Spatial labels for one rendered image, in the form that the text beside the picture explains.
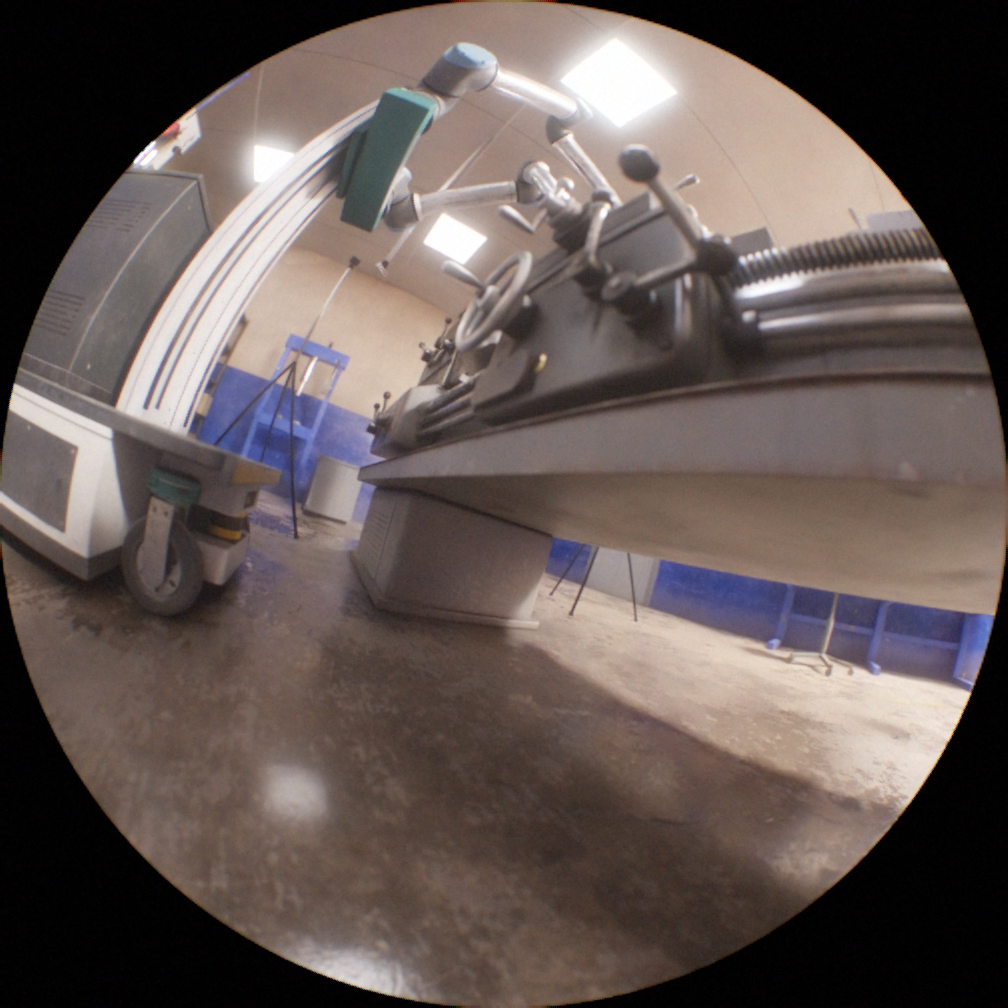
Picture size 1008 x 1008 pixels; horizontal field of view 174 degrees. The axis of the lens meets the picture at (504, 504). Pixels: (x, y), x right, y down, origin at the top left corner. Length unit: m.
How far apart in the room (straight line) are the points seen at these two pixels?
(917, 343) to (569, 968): 0.67
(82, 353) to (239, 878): 0.82
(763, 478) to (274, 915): 0.46
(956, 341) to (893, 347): 0.10
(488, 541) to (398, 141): 1.41
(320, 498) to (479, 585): 2.17
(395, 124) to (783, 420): 1.20
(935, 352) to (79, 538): 1.13
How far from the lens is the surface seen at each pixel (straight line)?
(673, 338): 0.32
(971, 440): 0.24
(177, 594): 0.68
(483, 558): 1.19
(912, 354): 0.48
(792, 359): 0.48
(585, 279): 0.44
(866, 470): 0.21
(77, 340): 0.86
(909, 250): 0.50
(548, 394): 0.41
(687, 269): 0.29
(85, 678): 0.55
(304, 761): 0.45
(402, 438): 1.26
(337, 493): 3.13
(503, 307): 0.49
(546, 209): 0.62
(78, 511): 0.67
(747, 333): 0.39
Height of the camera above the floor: 0.32
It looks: 6 degrees up
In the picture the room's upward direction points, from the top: 16 degrees clockwise
